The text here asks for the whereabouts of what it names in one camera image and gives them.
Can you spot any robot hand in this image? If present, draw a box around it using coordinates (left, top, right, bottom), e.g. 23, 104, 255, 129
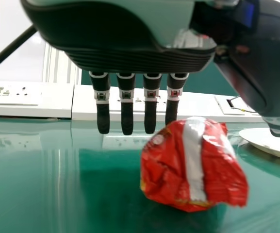
20, 0, 280, 138

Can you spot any red biscuit packet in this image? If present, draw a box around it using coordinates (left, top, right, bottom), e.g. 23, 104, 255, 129
139, 116, 249, 214

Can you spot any plate with brown leaf pattern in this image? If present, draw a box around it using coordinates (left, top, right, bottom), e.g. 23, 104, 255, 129
238, 127, 280, 163

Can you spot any black slanted rod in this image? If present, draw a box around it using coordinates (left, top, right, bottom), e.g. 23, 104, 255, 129
0, 25, 36, 76

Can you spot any thin grey cable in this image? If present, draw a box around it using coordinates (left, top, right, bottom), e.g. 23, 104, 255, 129
227, 95, 257, 114

